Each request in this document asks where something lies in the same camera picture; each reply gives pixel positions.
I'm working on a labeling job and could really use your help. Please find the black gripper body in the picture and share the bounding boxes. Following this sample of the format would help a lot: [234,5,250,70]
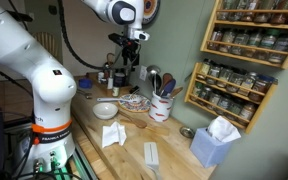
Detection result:
[121,39,142,64]

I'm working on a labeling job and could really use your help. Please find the light wooden utensil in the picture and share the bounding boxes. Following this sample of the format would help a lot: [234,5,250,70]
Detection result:
[170,86,184,99]

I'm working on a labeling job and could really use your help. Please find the white ceramic utensil holder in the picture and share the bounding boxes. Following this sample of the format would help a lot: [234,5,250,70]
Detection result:
[148,91,174,123]

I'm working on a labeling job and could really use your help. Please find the white-lidded spice jar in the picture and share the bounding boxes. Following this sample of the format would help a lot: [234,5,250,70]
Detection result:
[113,72,127,88]

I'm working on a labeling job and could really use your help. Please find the metal ladle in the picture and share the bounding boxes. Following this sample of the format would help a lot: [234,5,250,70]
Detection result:
[146,64,162,95]

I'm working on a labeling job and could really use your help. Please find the orange sauce bottle white cap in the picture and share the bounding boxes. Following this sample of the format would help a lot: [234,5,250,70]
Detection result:
[103,63,112,80]

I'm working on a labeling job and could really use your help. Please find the clear tall salt grinder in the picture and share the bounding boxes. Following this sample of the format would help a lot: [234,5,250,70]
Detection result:
[106,69,115,90]

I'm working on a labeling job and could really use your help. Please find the white printed shaker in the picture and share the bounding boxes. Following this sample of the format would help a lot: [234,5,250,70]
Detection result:
[97,71,105,85]

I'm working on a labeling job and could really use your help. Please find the black cooking spoon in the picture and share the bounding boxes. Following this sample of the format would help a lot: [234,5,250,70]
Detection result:
[155,73,164,95]

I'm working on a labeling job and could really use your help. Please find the brown wooden spatula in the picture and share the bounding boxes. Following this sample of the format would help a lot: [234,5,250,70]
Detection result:
[162,72,174,91]

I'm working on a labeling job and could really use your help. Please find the blue silicone spatula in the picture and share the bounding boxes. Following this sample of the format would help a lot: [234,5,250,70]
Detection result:
[161,78,177,98]

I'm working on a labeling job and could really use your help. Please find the blue measuring cup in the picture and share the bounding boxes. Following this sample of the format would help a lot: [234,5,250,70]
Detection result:
[78,78,94,90]

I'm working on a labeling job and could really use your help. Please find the colourful patterned plate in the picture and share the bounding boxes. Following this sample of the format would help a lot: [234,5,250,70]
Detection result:
[118,93,152,113]

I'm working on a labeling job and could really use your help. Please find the metal spoon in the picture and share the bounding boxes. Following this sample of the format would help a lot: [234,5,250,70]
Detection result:
[76,89,92,96]

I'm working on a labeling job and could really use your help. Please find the white bowl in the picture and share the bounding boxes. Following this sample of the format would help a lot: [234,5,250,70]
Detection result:
[92,102,119,121]

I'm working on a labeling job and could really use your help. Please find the wooden spoon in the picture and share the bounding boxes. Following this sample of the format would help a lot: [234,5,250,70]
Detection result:
[118,109,148,130]

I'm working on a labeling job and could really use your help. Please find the glass spice jar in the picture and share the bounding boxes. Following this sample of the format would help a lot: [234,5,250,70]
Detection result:
[270,0,288,25]
[198,86,212,103]
[218,67,233,88]
[245,30,263,58]
[227,99,245,121]
[268,33,288,64]
[219,29,237,54]
[199,59,213,79]
[238,103,258,126]
[228,0,243,22]
[227,71,247,93]
[240,0,257,22]
[217,0,232,21]
[207,28,224,51]
[207,64,222,84]
[192,82,203,99]
[207,91,222,109]
[240,72,259,96]
[231,30,251,56]
[217,94,233,114]
[253,0,272,24]

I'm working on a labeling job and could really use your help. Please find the flat wooden spatula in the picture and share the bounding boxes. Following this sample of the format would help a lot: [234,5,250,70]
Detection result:
[120,118,170,136]

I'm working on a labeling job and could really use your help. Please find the white paper napkin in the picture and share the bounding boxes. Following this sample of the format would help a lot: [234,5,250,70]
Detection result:
[101,121,128,149]

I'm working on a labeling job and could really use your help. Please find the wooden chair back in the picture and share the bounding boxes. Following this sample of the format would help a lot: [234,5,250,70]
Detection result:
[31,31,61,62]

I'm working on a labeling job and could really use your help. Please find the small metal dish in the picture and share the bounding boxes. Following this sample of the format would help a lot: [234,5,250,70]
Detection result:
[179,125,196,139]

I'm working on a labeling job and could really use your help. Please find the white tissue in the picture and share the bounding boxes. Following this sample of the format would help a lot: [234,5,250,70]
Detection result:
[207,115,242,144]

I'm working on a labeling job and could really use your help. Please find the blue tissue box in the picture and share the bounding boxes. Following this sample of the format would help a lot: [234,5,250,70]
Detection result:
[189,127,234,168]

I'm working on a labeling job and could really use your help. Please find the three-shelf wooden spice rack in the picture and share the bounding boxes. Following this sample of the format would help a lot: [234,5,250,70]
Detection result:
[199,0,288,70]

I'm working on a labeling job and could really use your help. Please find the blue-lidded spice jar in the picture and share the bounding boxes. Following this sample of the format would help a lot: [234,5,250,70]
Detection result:
[250,74,275,103]

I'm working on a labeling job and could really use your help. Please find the green-lidded spice jar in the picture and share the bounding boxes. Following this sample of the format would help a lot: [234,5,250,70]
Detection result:
[257,29,280,61]

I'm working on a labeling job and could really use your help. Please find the two-shelf wooden spice rack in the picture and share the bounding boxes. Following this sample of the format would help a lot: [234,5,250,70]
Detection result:
[183,61,279,135]

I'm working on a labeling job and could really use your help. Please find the white wall outlet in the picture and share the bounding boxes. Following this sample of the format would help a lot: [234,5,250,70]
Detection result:
[138,65,149,82]

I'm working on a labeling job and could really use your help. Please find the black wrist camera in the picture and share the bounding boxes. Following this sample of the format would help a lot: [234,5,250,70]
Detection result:
[108,32,132,48]

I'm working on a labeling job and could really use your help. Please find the round decorative wall plate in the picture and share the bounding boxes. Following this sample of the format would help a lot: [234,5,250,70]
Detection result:
[141,0,162,26]

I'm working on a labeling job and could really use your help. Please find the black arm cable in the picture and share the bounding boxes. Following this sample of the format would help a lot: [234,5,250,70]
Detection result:
[56,0,125,72]

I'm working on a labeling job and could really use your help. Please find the aluminium mounting frame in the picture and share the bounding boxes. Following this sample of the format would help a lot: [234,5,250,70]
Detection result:
[72,143,100,180]

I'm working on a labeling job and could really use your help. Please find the black camera on stand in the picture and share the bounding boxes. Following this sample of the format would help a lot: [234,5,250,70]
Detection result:
[6,9,34,24]

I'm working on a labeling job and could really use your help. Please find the black base cables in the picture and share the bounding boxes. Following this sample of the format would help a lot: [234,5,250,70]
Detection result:
[2,126,85,180]

